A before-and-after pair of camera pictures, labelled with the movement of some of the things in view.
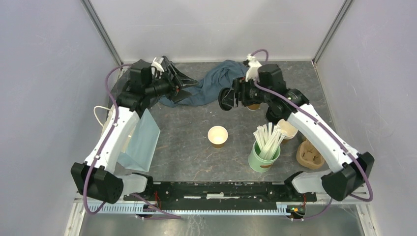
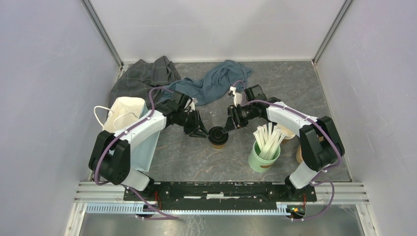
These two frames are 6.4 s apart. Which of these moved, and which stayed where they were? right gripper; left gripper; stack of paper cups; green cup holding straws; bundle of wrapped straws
Moved: left gripper; right gripper
Stayed: stack of paper cups; bundle of wrapped straws; green cup holding straws
